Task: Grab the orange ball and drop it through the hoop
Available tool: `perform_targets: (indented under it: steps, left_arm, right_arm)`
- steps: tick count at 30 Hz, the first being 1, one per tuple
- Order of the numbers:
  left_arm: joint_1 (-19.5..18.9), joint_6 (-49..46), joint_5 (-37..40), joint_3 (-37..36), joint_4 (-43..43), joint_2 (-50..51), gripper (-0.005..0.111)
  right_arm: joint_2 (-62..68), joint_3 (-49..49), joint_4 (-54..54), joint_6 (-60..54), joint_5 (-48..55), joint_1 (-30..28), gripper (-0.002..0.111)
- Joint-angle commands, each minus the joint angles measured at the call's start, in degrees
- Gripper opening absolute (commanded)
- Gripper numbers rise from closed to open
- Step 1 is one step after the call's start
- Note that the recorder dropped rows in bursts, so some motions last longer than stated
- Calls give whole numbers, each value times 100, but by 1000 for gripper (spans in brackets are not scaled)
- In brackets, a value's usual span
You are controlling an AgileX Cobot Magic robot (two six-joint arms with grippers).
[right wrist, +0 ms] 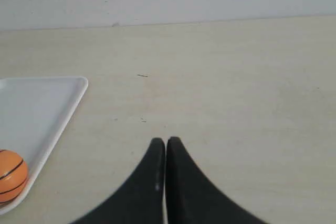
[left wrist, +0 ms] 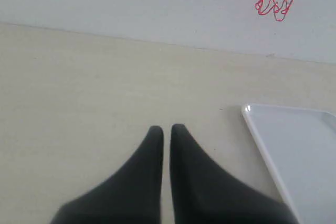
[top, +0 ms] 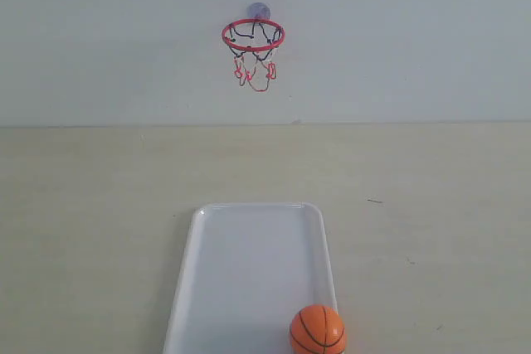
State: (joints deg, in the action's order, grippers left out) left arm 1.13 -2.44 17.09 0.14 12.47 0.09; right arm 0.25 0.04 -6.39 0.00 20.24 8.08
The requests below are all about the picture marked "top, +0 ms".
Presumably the small orange basketball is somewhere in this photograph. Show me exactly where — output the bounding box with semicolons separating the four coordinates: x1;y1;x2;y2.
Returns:
289;304;348;354

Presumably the red white blue hoop net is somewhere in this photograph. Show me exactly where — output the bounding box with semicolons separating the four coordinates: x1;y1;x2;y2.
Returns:
224;43;283;93

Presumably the red mini basketball hoop rim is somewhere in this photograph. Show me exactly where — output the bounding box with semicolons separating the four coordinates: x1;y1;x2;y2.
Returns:
222;18;285;52

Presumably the white rectangular plastic tray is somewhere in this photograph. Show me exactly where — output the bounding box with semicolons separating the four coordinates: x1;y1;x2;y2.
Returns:
163;203;337;354

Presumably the clear suction cup mount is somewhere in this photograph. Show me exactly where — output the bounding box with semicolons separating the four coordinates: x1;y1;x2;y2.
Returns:
246;2;270;20

